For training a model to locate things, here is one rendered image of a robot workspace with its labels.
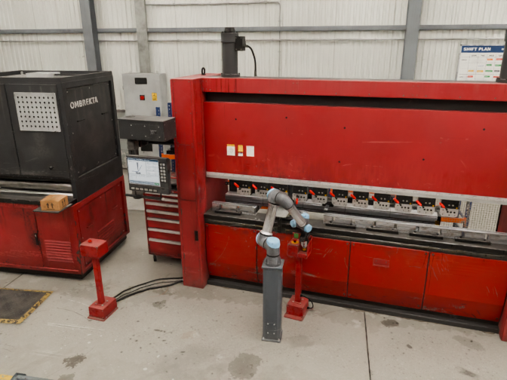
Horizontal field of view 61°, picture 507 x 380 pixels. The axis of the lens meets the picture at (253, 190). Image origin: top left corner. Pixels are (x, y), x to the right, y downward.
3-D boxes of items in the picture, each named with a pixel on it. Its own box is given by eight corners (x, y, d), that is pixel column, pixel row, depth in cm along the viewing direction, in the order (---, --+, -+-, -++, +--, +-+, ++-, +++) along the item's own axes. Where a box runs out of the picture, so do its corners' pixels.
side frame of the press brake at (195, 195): (182, 285, 496) (169, 78, 421) (212, 252, 573) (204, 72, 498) (203, 289, 489) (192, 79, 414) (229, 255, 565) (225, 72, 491)
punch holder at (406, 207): (394, 211, 415) (396, 194, 410) (394, 208, 423) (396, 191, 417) (410, 212, 411) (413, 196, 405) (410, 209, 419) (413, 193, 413)
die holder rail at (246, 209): (212, 210, 479) (211, 202, 476) (214, 208, 484) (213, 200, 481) (255, 215, 464) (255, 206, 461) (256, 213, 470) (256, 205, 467)
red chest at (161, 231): (149, 263, 546) (141, 188, 514) (167, 246, 591) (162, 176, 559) (185, 269, 532) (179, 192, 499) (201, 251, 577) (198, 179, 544)
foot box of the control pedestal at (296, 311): (283, 317, 439) (283, 306, 435) (291, 304, 460) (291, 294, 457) (302, 321, 431) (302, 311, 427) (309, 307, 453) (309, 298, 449)
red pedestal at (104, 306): (87, 318, 438) (75, 243, 411) (102, 304, 461) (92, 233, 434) (103, 321, 433) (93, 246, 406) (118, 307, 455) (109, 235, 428)
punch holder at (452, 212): (439, 216, 404) (441, 199, 398) (438, 212, 411) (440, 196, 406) (456, 217, 399) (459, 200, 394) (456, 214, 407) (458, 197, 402)
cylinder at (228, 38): (217, 77, 432) (216, 26, 417) (226, 75, 455) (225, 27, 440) (250, 78, 423) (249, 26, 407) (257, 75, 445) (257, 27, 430)
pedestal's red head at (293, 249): (287, 255, 424) (287, 238, 418) (292, 248, 438) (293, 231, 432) (306, 258, 416) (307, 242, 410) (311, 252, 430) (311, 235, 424)
